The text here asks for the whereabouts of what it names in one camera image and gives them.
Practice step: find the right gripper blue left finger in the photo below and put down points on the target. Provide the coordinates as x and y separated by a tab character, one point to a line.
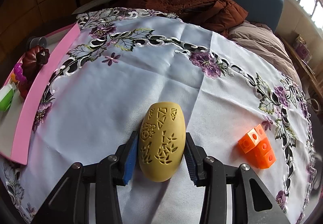
129	157

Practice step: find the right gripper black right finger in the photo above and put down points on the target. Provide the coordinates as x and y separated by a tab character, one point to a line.
194	157

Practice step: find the yellow carved egg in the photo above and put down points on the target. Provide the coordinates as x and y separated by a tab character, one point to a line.
161	141

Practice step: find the black grey cylinder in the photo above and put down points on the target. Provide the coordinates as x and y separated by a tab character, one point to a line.
36	41

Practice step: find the orange block toy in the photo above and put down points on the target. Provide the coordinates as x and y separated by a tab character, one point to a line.
256	146

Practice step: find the white floral embroidered tablecloth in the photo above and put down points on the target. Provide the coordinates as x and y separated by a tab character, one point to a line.
125	60

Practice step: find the pink shallow cardboard box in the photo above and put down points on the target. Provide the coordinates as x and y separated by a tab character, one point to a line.
17	122

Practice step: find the mauve striped pillow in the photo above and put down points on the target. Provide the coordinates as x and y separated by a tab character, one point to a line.
261	40

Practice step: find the rust brown quilted jacket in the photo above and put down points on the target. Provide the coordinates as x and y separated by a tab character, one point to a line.
215	15

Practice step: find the wooden side shelf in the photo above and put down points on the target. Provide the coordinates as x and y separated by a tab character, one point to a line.
303	71

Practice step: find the white green small bottle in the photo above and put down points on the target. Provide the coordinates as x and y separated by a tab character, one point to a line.
6	96

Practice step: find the dark brown mushroom figure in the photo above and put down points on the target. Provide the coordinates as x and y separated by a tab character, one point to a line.
33	61

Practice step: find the purple box on shelf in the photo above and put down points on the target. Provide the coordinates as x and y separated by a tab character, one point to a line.
301	48

